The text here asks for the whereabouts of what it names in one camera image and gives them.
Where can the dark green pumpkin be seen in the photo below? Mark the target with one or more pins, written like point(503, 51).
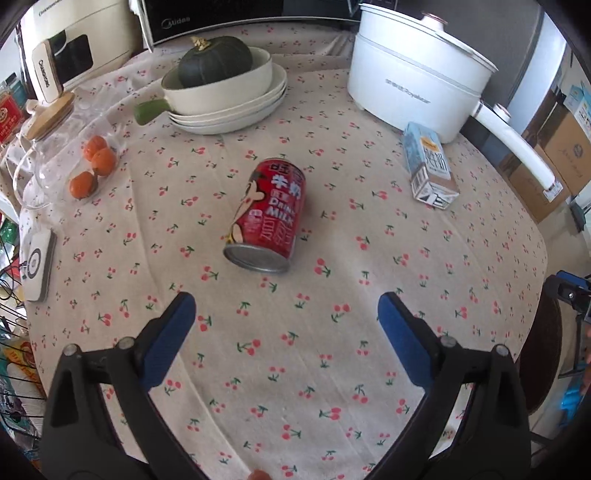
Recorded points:
point(212, 64)

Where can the grey refrigerator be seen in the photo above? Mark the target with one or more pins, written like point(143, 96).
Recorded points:
point(531, 83)

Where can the glass jar with wooden lid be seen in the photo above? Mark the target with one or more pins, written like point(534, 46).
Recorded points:
point(55, 157)

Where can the brown cardboard box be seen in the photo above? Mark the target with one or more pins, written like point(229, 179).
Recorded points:
point(561, 157)

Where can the brown trash bin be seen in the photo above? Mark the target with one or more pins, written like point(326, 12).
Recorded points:
point(545, 360)

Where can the pale blue milk carton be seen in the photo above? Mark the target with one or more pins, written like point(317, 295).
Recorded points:
point(427, 161)

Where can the white kitchen appliance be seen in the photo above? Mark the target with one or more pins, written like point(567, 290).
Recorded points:
point(106, 41)

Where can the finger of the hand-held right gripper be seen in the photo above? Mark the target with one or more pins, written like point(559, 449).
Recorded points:
point(572, 290)

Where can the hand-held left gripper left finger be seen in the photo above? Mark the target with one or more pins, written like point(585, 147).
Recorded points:
point(168, 344)

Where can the blue and white carton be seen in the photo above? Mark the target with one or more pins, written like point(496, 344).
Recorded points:
point(579, 104)

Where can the red cartoon milk can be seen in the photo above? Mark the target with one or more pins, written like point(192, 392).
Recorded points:
point(272, 207)

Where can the cherry print tablecloth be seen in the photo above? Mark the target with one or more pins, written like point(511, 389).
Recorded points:
point(323, 369)

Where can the cream plate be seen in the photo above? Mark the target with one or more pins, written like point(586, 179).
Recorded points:
point(221, 130)
point(263, 113)
point(279, 78)

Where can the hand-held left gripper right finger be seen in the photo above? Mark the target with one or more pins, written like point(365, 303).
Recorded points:
point(404, 341)

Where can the white flat electronic device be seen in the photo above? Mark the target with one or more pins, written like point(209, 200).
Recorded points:
point(38, 265)

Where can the black microwave oven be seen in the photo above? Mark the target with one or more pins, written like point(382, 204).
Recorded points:
point(231, 18)

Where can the person's left hand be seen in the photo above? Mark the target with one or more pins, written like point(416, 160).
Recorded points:
point(259, 475)

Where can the white electric cooking pot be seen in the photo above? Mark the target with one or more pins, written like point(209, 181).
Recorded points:
point(406, 78)

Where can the small orange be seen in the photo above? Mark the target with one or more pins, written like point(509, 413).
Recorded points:
point(83, 185)
point(104, 161)
point(95, 146)

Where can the blue plastic stool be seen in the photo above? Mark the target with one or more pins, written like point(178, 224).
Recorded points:
point(572, 404)

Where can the red printed box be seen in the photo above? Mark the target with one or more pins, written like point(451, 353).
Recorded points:
point(10, 115)

